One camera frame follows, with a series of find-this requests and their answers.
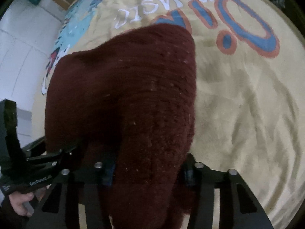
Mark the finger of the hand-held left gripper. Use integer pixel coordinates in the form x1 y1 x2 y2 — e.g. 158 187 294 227
22 135 47 152
26 147 80 173

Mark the yellow printed blanket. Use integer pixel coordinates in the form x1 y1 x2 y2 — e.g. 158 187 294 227
31 0 305 229

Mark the maroon knit sweater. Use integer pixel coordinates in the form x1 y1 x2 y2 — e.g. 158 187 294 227
44 24 198 229

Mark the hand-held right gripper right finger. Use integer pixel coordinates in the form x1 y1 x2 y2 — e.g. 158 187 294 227
180 154 274 229

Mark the person's left forearm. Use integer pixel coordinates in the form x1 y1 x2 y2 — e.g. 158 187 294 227
0 196 27 229

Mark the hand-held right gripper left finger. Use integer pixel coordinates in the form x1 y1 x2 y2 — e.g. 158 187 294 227
25 158 117 229

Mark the person's left hand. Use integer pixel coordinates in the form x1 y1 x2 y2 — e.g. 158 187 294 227
8 187 47 217

